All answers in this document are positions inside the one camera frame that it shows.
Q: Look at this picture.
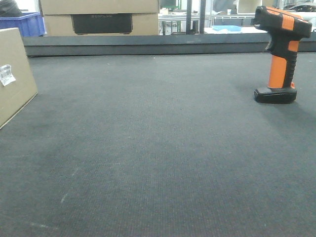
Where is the brown cardboard package box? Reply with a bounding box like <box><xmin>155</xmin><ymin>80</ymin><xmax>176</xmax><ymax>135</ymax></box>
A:
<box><xmin>0</xmin><ymin>28</ymin><xmax>38</xmax><ymax>127</ymax></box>

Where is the orange black barcode scanner gun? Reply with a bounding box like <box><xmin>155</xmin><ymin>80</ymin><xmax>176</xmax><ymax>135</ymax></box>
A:
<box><xmin>253</xmin><ymin>6</ymin><xmax>312</xmax><ymax>104</ymax></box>

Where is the white background table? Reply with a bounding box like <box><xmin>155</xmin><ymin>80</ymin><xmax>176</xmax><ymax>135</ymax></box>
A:
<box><xmin>204</xmin><ymin>25</ymin><xmax>267</xmax><ymax>34</ymax></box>

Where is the blue tray on white table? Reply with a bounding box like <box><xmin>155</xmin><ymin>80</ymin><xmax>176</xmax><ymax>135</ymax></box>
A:
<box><xmin>212</xmin><ymin>25</ymin><xmax>242</xmax><ymax>33</ymax></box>

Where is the blue plastic crate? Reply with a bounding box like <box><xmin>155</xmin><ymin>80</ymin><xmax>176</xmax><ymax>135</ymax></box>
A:
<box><xmin>0</xmin><ymin>12</ymin><xmax>46</xmax><ymax>37</ymax></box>

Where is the white barcode label sticker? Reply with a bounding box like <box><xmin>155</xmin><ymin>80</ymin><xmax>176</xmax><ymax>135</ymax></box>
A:
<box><xmin>0</xmin><ymin>64</ymin><xmax>16</xmax><ymax>86</ymax></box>

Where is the black vertical post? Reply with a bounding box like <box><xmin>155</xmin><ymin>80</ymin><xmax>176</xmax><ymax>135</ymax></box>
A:
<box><xmin>186</xmin><ymin>0</ymin><xmax>192</xmax><ymax>35</ymax></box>

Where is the black raised table edge rail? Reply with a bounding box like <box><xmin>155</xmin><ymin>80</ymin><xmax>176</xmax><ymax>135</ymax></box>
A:
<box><xmin>21</xmin><ymin>34</ymin><xmax>316</xmax><ymax>57</ymax></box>

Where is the large cardboard box with handle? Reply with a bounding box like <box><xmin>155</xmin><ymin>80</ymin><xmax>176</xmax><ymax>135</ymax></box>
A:
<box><xmin>39</xmin><ymin>0</ymin><xmax>159</xmax><ymax>36</ymax></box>

